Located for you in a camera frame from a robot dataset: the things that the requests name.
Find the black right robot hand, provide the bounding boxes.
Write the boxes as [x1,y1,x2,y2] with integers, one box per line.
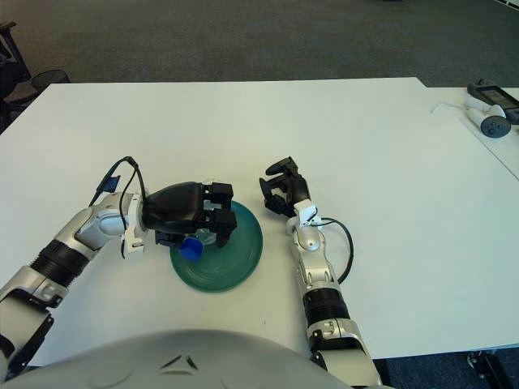
[259,156,312,218]

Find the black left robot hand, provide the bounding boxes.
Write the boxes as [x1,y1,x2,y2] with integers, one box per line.
[141,182,238,249]

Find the clear bottle with blue cap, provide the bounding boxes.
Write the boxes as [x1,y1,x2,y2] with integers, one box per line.
[180,226,218,262]

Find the green round plate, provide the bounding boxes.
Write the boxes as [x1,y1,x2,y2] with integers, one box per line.
[169,201,264,293]

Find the grey robot torso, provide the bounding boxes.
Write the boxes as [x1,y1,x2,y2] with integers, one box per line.
[0,330,367,389]

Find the white handheld controller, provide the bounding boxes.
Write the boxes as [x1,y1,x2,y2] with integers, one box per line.
[464,103,511,140]

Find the black office chair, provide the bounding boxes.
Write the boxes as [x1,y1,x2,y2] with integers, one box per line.
[0,19,32,123]

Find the black handheld device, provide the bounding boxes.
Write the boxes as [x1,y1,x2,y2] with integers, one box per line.
[465,79,519,125]

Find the black table foot caster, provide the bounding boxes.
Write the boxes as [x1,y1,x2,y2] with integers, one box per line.
[465,350,507,381]

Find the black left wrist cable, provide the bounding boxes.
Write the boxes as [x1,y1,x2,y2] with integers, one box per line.
[88,156,147,229]

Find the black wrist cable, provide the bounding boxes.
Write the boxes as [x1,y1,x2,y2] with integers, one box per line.
[88,156,147,229]
[320,217,355,285]

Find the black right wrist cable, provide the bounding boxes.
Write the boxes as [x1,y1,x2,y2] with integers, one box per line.
[320,217,355,285]

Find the thin white cable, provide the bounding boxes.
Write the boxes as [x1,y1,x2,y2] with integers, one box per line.
[430,100,467,117]

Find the black wire mesh wastebasket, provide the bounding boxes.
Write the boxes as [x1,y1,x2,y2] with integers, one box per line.
[31,69,72,95]

